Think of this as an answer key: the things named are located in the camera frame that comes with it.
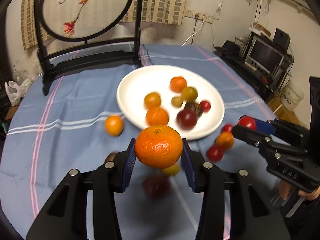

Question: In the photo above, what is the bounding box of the red cherry tomato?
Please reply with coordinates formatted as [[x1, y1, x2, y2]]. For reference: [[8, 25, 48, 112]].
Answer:
[[238, 115, 257, 130], [206, 145, 223, 162], [221, 124, 233, 132]]

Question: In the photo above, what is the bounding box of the small orange tomato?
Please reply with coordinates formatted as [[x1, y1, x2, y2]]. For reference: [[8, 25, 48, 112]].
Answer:
[[215, 131, 234, 151]]

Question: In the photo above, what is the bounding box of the brown chestnut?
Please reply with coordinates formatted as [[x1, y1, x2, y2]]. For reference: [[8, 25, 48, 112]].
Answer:
[[184, 102, 203, 118], [104, 153, 116, 163]]

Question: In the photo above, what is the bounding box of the dark red plum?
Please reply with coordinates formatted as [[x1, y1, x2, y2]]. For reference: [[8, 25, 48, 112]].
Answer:
[[176, 108, 198, 130]]

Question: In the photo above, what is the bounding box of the green yellow tomato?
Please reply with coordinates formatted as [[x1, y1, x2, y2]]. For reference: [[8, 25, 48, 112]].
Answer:
[[181, 87, 198, 102]]

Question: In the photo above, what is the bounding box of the yellow small fruit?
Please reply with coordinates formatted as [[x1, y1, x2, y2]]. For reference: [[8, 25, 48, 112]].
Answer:
[[161, 164, 180, 176]]

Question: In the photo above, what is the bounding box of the dark purple plum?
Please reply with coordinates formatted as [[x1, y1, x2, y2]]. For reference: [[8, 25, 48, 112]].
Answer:
[[143, 174, 171, 199]]

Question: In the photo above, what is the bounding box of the small orange mandarin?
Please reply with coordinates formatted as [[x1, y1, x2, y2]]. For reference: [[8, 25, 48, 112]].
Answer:
[[170, 76, 187, 93]]

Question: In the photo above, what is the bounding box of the large orange tangerine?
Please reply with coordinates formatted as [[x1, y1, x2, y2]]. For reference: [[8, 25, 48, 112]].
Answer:
[[135, 125, 183, 169]]

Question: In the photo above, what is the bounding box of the orange kumquat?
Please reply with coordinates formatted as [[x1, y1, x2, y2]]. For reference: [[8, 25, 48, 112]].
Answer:
[[105, 115, 124, 137]]

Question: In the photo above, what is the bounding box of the yellow orange tomato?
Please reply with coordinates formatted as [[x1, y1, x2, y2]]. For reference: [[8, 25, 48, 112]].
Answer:
[[144, 92, 162, 109]]

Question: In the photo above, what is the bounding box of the orange yellow fruit bottom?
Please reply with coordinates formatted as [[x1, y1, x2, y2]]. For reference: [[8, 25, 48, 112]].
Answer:
[[171, 96, 184, 108]]

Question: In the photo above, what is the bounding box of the person's right hand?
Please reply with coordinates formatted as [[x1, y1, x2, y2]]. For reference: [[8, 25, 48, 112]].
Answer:
[[278, 179, 320, 202]]

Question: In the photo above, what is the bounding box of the white bucket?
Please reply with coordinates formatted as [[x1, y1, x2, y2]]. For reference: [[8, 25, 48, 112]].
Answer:
[[280, 80, 305, 112]]

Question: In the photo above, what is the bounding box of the computer monitor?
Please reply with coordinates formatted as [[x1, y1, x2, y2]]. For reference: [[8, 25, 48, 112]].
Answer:
[[246, 38, 284, 74]]

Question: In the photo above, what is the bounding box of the black speaker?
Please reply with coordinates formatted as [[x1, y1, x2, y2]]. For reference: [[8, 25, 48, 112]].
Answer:
[[273, 28, 291, 52]]

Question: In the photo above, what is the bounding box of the black hat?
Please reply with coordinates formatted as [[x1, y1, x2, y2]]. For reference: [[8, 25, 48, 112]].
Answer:
[[214, 40, 240, 57]]

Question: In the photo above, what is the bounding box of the blue striped tablecloth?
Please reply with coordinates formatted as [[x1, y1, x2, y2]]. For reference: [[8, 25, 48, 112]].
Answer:
[[1, 44, 274, 239]]

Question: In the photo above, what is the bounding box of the white round plate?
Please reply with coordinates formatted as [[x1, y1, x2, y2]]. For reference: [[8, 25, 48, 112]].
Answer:
[[116, 65, 225, 140]]

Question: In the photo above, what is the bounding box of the white plastic bag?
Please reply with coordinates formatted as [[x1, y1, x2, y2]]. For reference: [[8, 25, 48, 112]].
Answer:
[[4, 78, 33, 106]]

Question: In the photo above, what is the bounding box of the round embroidered screen stand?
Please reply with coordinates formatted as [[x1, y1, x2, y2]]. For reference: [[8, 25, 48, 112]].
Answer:
[[34, 0, 143, 95]]

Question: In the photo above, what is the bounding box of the white power cable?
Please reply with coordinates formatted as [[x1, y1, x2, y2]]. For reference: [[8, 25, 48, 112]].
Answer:
[[181, 15, 206, 47]]

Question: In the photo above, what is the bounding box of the wall power strip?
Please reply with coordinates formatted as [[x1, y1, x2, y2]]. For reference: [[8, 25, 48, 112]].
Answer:
[[184, 9, 214, 24]]

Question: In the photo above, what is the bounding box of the bamboo slat wall hanging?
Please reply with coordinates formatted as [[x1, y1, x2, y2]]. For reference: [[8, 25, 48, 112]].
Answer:
[[21, 0, 186, 50]]

